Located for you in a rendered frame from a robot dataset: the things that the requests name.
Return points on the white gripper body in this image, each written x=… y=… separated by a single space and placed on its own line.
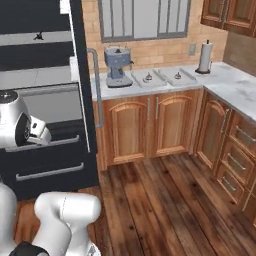
x=42 y=136

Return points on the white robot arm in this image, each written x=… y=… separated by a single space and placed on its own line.
x=63 y=216

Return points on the black fridge drawer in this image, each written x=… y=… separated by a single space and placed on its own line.
x=50 y=185
x=63 y=128

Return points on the wooden cupboard door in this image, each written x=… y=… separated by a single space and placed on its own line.
x=128 y=131
x=211 y=133
x=175 y=123

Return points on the blue-grey coffee machine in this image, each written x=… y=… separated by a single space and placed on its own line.
x=116 y=65

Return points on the black fridge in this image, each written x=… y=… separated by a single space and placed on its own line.
x=43 y=13

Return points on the grey framed window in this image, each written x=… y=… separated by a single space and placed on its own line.
x=145 y=18

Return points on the white paper towel roll holder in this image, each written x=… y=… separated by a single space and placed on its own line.
x=205 y=56

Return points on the wooden drawer front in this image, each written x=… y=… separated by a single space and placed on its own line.
x=245 y=135
x=230 y=184
x=238 y=163

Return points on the grey wall outlet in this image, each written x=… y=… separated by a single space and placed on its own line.
x=192 y=48

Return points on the wooden wall cupboards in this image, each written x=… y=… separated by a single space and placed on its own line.
x=233 y=15

